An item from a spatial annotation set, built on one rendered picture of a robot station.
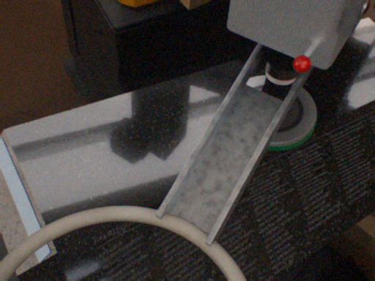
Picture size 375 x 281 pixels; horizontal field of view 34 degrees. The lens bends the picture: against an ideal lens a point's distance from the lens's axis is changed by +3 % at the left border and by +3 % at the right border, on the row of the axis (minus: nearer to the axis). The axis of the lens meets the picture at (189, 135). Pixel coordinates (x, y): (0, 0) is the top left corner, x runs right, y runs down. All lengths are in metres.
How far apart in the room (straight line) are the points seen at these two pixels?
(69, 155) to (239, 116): 0.40
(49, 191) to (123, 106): 0.28
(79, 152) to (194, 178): 0.30
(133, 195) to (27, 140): 0.28
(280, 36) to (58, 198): 0.58
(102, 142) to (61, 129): 0.10
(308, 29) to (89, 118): 0.59
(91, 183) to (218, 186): 0.30
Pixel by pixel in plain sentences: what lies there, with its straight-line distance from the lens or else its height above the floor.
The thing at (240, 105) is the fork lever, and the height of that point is 1.00.
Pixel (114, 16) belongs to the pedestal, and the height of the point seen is 0.74.
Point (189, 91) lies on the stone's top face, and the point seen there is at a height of 0.85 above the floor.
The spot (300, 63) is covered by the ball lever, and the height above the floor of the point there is 1.21.
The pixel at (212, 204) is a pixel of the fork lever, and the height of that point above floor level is 0.94.
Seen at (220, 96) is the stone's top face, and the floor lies 0.85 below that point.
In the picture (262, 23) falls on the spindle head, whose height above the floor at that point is 1.21.
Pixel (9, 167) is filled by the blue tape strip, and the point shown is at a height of 0.83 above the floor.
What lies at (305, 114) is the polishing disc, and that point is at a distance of 1.46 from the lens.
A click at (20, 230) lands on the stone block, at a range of 1.36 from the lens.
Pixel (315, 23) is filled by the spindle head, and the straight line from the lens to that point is 1.11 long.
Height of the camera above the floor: 1.97
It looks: 53 degrees down
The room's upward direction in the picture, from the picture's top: 5 degrees clockwise
